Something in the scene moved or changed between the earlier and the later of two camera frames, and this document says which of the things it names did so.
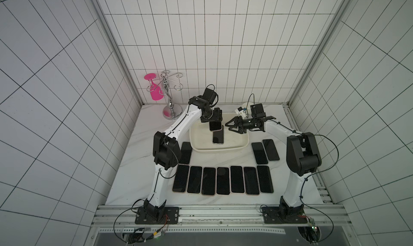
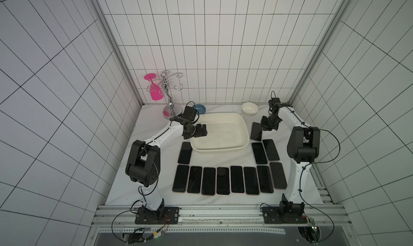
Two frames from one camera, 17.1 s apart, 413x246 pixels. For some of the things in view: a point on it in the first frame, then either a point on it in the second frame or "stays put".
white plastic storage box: (201, 137) stays put
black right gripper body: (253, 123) → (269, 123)
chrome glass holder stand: (171, 111) stays put
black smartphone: (270, 150) stays put
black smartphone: (215, 125) → (278, 179)
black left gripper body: (212, 115) → (190, 133)
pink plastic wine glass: (156, 93) stays put
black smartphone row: (222, 180) stays put
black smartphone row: (208, 181) stays put
